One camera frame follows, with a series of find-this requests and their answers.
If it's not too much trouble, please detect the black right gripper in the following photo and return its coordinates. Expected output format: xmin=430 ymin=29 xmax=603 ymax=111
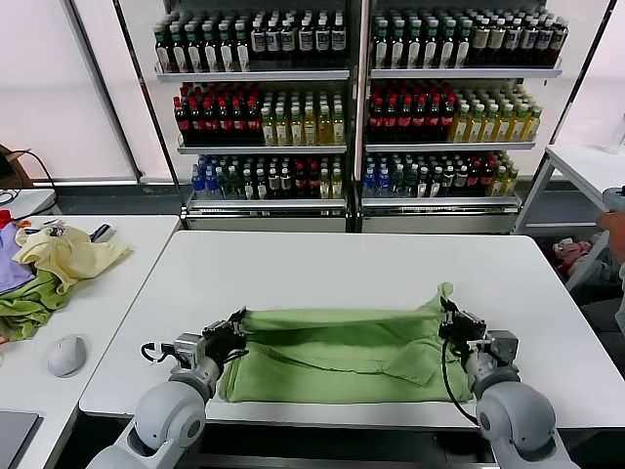
xmin=438 ymin=297 xmax=486 ymax=354

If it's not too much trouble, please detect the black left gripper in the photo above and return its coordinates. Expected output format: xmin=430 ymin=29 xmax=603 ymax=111
xmin=201 ymin=311 xmax=250 ymax=365

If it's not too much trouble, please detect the light green t-shirt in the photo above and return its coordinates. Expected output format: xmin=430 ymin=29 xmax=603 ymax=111
xmin=216 ymin=281 xmax=475 ymax=405

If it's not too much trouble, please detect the bare person forearm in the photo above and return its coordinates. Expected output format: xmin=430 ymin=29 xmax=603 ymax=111
xmin=596 ymin=212 xmax=625 ymax=234

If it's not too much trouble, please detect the red white clothes pile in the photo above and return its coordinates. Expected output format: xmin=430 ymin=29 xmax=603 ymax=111
xmin=553 ymin=234 xmax=611 ymax=289

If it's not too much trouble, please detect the person in grey clothes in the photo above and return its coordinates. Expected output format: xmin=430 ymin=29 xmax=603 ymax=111
xmin=580 ymin=185 xmax=625 ymax=339

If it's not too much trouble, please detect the black beverage shelf unit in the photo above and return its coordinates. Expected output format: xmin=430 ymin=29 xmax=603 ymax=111
xmin=358 ymin=0 xmax=565 ymax=235
xmin=114 ymin=0 xmax=365 ymax=234

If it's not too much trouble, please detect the white metal shelf board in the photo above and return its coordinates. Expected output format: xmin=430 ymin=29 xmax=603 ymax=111
xmin=360 ymin=196 xmax=521 ymax=215
xmin=187 ymin=197 xmax=348 ymax=216
xmin=176 ymin=144 xmax=349 ymax=156
xmin=369 ymin=67 xmax=563 ymax=81
xmin=154 ymin=70 xmax=352 ymax=83
xmin=364 ymin=141 xmax=537 ymax=153

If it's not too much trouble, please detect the grey computer mouse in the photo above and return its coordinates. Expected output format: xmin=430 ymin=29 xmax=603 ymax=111
xmin=47 ymin=334 xmax=89 ymax=378

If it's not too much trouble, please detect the pale yellow garment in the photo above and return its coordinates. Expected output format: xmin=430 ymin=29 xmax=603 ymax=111
xmin=13 ymin=227 xmax=133 ymax=294

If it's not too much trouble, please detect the crumpled green garment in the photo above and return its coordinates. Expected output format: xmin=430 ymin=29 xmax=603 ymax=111
xmin=0 ymin=269 xmax=69 ymax=343

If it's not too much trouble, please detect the purple garment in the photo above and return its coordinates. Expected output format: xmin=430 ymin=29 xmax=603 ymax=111
xmin=0 ymin=229 xmax=38 ymax=297

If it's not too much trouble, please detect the small white side table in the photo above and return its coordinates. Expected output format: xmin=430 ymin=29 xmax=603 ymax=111
xmin=0 ymin=188 xmax=60 ymax=216

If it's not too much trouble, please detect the grey laptop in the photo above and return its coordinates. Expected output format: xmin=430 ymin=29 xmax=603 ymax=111
xmin=0 ymin=410 xmax=40 ymax=469

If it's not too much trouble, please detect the brown cardboard box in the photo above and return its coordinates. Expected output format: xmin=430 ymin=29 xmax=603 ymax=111
xmin=0 ymin=144 xmax=35 ymax=190

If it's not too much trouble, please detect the green cap tea bottle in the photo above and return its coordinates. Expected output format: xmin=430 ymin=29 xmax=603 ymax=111
xmin=405 ymin=20 xmax=422 ymax=69
xmin=154 ymin=24 xmax=171 ymax=73
xmin=202 ymin=24 xmax=219 ymax=73
xmin=422 ymin=20 xmax=438 ymax=69
xmin=187 ymin=24 xmax=203 ymax=73
xmin=170 ymin=24 xmax=187 ymax=73
xmin=218 ymin=24 xmax=234 ymax=73
xmin=455 ymin=20 xmax=472 ymax=69
xmin=372 ymin=20 xmax=389 ymax=69
xmin=438 ymin=20 xmax=455 ymax=69
xmin=389 ymin=20 xmax=405 ymax=69
xmin=234 ymin=24 xmax=251 ymax=73

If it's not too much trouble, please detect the dark bottle beige label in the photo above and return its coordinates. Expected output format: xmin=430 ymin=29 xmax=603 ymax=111
xmin=535 ymin=19 xmax=552 ymax=68
xmin=488 ymin=19 xmax=504 ymax=68
xmin=473 ymin=19 xmax=489 ymax=68
xmin=504 ymin=19 xmax=521 ymax=68
xmin=520 ymin=19 xmax=536 ymax=68
xmin=550 ymin=19 xmax=566 ymax=68

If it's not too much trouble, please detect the dark bottle blue white label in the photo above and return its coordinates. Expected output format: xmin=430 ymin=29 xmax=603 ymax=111
xmin=330 ymin=15 xmax=347 ymax=63
xmin=298 ymin=15 xmax=314 ymax=63
xmin=281 ymin=15 xmax=298 ymax=63
xmin=250 ymin=15 xmax=267 ymax=63
xmin=266 ymin=15 xmax=282 ymax=63
xmin=313 ymin=15 xmax=330 ymax=63

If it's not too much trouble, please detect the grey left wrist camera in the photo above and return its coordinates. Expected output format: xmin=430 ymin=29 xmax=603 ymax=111
xmin=173 ymin=332 xmax=202 ymax=366

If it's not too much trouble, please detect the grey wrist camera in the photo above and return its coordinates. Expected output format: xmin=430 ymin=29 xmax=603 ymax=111
xmin=485 ymin=329 xmax=520 ymax=365
xmin=173 ymin=332 xmax=202 ymax=366

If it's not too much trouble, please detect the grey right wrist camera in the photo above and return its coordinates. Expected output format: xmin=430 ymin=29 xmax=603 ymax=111
xmin=485 ymin=329 xmax=520 ymax=365

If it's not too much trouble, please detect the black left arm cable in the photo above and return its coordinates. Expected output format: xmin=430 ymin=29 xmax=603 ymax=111
xmin=140 ymin=340 xmax=178 ymax=364

